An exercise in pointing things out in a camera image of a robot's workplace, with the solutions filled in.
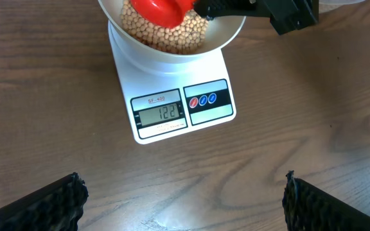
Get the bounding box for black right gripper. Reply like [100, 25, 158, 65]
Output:
[193, 0, 319, 35]

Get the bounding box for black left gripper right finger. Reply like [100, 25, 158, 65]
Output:
[282, 171, 370, 231]

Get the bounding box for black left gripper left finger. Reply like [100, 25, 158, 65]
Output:
[0, 173, 89, 231]

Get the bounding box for red plastic measuring scoop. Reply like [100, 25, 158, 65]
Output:
[130, 0, 195, 28]

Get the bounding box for cream round bowl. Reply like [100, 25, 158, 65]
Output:
[98, 0, 246, 64]

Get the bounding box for soybeans in bowl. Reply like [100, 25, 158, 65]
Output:
[120, 0, 209, 55]

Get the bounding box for white digital kitchen scale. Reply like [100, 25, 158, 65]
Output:
[108, 24, 236, 144]

